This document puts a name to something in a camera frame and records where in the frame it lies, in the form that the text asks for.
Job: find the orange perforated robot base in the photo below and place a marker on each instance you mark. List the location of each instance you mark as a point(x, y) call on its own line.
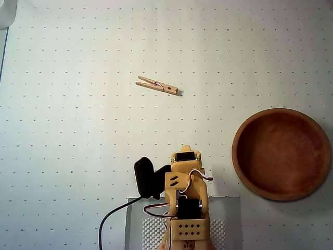
point(197, 244)

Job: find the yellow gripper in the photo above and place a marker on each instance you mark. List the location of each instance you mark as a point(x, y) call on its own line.
point(184, 157)

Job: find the white object at corner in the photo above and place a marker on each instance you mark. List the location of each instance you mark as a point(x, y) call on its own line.
point(6, 13)

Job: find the grey base plate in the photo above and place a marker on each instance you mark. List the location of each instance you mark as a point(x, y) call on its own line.
point(134, 224)

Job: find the white textured pad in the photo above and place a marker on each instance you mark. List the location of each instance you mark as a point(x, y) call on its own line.
point(152, 231)

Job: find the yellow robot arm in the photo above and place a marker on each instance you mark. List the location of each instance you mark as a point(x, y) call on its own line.
point(190, 229)

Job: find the brown wooden bowl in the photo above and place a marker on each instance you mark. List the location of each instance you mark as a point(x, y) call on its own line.
point(281, 156)

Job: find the wooden clothespin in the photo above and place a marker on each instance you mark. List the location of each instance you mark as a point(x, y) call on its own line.
point(156, 84)

